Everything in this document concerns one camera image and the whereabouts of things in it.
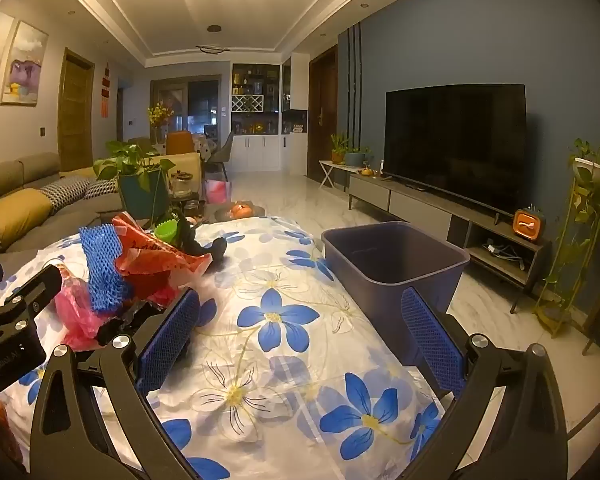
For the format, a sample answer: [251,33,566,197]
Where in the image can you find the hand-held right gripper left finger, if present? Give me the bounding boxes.
[30,287,203,480]

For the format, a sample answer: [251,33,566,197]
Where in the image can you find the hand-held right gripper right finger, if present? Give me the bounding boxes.
[400,287,571,480]

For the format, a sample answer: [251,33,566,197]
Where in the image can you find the pink plastic bag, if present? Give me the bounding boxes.
[54,277,116,351]

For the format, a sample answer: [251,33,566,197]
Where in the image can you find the blue foam net sleeve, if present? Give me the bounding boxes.
[78,225,131,313]

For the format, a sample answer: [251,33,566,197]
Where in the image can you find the red and white plastic bag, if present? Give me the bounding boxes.
[111,212,216,306]

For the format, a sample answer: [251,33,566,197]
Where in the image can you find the blue plastic bin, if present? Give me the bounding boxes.
[321,221,472,368]

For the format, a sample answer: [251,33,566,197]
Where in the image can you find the black plastic object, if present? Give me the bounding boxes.
[172,210,228,261]

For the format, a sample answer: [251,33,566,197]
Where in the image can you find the green plastic cup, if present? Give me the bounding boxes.
[154,220,181,246]

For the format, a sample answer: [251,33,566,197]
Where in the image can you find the yellow cushion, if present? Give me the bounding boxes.
[0,187,53,241]

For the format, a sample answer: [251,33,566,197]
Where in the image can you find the grey sofa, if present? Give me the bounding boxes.
[0,152,131,266]

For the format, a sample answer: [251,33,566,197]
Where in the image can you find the houndstooth cushion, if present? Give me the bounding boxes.
[40,177,93,211]

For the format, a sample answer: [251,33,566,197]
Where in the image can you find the striped cushion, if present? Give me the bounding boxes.
[82,179,118,200]

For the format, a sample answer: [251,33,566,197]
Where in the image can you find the white blue floral blanket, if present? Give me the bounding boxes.
[0,215,446,480]

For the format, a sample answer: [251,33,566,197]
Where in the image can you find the gold metal plant stand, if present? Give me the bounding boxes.
[535,180,600,336]

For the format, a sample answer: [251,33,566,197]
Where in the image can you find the dark glass coffee table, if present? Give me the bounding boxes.
[100,190,266,228]

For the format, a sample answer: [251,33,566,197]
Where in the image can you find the pothos plant in teal pot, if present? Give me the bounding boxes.
[92,140,177,228]

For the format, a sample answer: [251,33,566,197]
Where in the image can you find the grey television stand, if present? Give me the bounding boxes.
[347,170,546,311]

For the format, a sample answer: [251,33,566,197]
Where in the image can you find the orange retro speaker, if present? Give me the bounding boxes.
[512,205,543,245]

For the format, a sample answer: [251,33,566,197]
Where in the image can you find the dark fruit plate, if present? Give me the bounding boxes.
[215,202,266,221]

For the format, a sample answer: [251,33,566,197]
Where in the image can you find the pink gift bag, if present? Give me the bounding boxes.
[205,179,231,205]

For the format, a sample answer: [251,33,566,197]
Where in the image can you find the large glass jar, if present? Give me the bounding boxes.
[170,170,196,198]

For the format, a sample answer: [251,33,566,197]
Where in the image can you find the light wooden door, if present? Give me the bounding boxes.
[57,47,96,158]

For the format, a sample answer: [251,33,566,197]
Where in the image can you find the grey dining chair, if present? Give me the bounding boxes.
[207,132,233,181]

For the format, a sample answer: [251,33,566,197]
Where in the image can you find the orange dining chair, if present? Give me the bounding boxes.
[166,131,193,155]

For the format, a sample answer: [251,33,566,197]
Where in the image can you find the black flat television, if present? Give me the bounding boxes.
[384,84,527,216]

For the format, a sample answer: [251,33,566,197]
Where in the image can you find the plant in grey pot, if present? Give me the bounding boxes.
[344,146,372,167]

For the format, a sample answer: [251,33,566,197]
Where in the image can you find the white folding side table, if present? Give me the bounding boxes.
[319,160,361,191]

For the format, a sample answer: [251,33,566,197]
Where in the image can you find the white display cabinet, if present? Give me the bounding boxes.
[230,57,308,173]

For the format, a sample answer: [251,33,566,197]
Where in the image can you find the yellow flowers in vase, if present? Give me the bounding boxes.
[147,102,175,143]

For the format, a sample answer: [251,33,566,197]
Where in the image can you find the plant in orange pot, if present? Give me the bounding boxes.
[330,132,351,165]

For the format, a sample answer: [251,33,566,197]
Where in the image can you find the glass sliding door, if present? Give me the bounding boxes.
[150,76,221,136]

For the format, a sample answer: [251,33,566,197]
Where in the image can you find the dark wooden door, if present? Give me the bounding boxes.
[307,45,340,178]

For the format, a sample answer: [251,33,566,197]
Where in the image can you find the white power strip with cables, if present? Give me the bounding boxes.
[482,242,523,263]

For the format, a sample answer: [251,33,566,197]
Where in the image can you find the red wall decoration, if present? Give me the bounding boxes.
[101,62,112,118]

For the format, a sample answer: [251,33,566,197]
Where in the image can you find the purple wall painting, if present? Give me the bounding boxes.
[1,21,49,107]

